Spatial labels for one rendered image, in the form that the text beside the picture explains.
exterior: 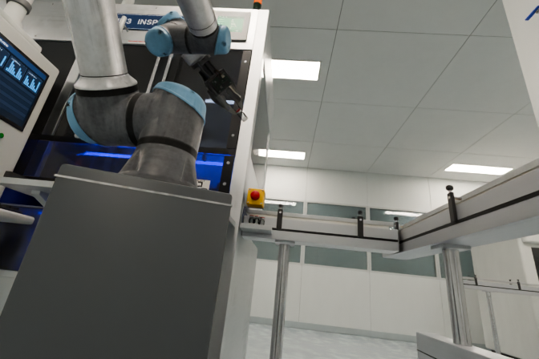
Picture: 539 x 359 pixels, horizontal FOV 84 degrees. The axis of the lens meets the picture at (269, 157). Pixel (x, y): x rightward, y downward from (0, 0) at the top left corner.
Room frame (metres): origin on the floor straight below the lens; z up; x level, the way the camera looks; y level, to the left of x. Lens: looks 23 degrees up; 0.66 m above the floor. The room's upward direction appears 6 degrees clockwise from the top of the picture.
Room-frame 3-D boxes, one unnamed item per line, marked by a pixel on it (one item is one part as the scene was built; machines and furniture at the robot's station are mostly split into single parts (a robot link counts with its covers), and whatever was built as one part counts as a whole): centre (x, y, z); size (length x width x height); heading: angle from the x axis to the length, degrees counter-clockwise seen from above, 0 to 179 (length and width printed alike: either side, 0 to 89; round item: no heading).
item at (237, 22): (1.26, 0.30, 1.96); 0.21 x 0.01 x 0.21; 85
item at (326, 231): (1.39, -0.26, 0.92); 0.69 x 0.15 x 0.16; 85
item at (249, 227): (1.31, 0.02, 0.87); 0.14 x 0.13 x 0.02; 175
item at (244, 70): (1.26, 0.18, 1.40); 0.05 x 0.01 x 0.80; 85
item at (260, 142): (1.74, 0.06, 1.50); 0.85 x 0.01 x 0.59; 175
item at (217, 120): (1.28, 0.37, 1.50); 0.43 x 0.01 x 0.59; 85
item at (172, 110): (0.55, 0.21, 0.96); 0.13 x 0.12 x 0.14; 83
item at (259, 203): (1.27, 0.04, 0.99); 0.08 x 0.07 x 0.07; 175
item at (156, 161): (0.55, 0.20, 0.84); 0.15 x 0.15 x 0.10
